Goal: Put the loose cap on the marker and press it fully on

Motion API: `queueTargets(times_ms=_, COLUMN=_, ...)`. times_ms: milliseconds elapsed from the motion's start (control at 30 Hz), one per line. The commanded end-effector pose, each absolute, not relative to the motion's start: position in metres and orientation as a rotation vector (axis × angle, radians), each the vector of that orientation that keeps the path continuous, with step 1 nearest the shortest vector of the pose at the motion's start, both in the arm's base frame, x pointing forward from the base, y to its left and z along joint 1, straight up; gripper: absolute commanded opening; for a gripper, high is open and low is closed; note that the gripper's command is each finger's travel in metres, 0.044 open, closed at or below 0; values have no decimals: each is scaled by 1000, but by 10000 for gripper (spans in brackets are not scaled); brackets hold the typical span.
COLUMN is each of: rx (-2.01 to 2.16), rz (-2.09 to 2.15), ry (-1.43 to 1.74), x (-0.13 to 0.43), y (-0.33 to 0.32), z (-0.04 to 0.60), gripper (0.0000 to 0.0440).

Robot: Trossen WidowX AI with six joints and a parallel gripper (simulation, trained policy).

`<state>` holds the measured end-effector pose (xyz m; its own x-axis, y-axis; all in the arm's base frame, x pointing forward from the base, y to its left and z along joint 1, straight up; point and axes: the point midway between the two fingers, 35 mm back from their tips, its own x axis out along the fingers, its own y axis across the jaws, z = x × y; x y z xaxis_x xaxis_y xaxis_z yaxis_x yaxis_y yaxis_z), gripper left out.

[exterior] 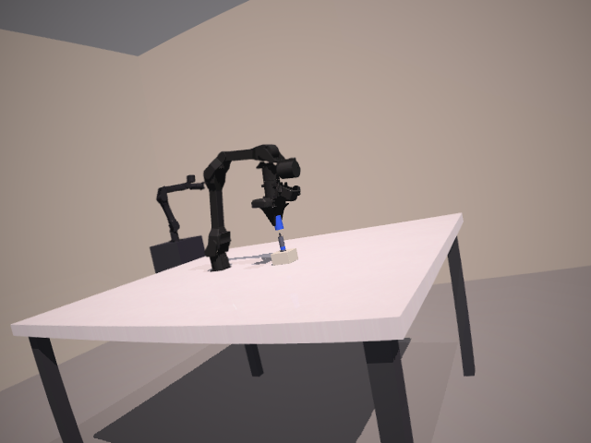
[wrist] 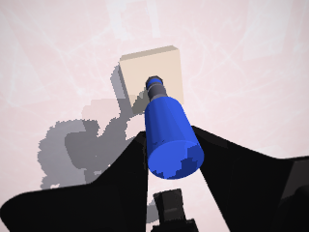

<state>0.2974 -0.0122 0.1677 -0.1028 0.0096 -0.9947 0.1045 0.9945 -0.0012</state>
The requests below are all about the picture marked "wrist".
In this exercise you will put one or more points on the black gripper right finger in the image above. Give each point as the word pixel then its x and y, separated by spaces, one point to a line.
pixel 252 191

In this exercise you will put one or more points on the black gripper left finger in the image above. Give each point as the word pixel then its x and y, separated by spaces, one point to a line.
pixel 116 199

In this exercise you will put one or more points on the beige block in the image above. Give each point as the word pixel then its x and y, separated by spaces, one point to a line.
pixel 137 68

